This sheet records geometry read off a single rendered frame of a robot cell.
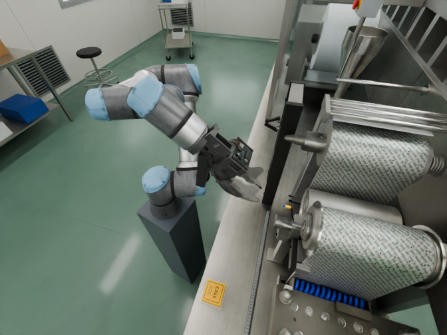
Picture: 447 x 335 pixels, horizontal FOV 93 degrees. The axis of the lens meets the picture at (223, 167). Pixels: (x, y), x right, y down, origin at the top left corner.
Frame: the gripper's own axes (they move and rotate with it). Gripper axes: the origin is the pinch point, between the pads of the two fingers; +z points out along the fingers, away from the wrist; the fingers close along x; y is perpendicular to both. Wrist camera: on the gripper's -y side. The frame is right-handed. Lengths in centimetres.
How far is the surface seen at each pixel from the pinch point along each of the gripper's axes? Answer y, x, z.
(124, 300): -151, -24, 28
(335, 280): 0.4, -7.2, 35.9
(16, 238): -226, -12, -62
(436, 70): 42, 61, 31
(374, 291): 7.0, -7.1, 43.6
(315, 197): 4.0, 10.6, 20.2
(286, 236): -7.2, 0.5, 22.1
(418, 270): 20.5, -6.4, 33.0
